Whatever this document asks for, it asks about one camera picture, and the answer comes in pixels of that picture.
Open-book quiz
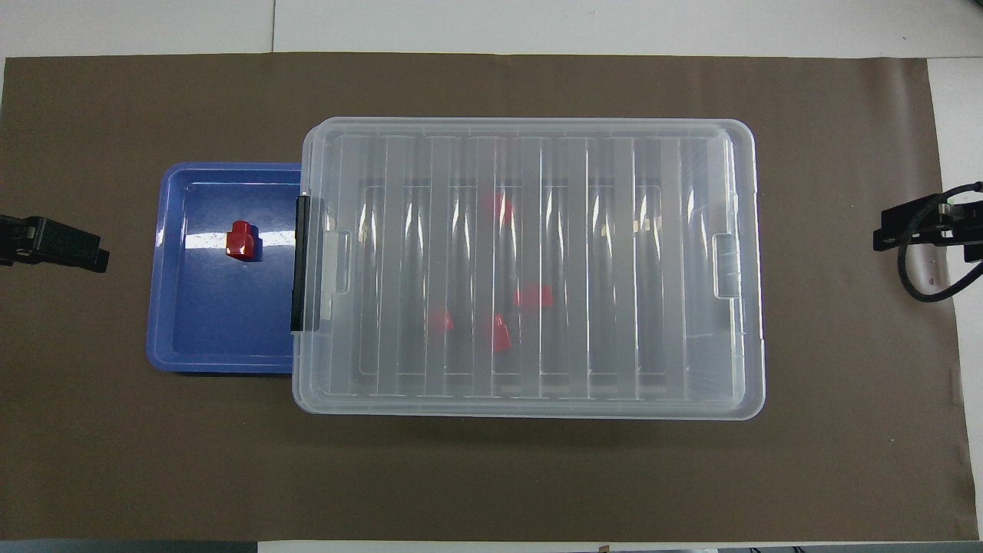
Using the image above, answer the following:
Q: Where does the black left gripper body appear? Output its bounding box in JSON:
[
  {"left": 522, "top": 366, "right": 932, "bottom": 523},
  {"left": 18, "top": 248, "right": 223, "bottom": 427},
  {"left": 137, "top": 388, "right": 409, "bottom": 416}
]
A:
[{"left": 0, "top": 214, "right": 39, "bottom": 268}]

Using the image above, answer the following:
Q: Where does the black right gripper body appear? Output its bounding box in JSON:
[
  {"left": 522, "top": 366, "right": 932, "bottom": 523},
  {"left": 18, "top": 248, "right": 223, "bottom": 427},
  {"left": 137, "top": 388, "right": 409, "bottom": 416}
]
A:
[{"left": 932, "top": 192, "right": 983, "bottom": 263}]

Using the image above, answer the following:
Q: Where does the clear ribbed box lid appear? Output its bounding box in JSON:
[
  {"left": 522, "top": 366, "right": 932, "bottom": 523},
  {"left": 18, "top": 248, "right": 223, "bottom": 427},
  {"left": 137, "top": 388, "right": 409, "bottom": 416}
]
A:
[{"left": 292, "top": 117, "right": 767, "bottom": 421}]

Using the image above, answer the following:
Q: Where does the blue plastic tray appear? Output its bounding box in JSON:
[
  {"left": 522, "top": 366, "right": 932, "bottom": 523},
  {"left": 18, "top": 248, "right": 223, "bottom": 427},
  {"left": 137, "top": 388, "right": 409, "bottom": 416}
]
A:
[{"left": 146, "top": 162, "right": 305, "bottom": 375}]

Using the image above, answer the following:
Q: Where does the clear plastic storage box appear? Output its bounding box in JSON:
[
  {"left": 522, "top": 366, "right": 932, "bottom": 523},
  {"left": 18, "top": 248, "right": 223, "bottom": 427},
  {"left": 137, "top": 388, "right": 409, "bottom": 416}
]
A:
[{"left": 292, "top": 119, "right": 766, "bottom": 419}]

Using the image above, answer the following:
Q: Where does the brown paper table mat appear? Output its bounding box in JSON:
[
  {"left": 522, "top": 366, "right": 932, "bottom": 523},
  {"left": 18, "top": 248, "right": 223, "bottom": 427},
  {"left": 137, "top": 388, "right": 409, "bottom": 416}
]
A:
[{"left": 0, "top": 52, "right": 980, "bottom": 542}]

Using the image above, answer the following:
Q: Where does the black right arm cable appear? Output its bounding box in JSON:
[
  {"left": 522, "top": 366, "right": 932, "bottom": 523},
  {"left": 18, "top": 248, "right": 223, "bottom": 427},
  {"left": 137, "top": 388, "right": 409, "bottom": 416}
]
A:
[{"left": 898, "top": 181, "right": 983, "bottom": 303}]

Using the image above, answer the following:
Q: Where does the black box latch handle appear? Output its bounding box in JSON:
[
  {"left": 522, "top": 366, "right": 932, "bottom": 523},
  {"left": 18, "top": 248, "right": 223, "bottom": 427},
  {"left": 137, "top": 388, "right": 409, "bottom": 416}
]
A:
[{"left": 290, "top": 194, "right": 313, "bottom": 333}]

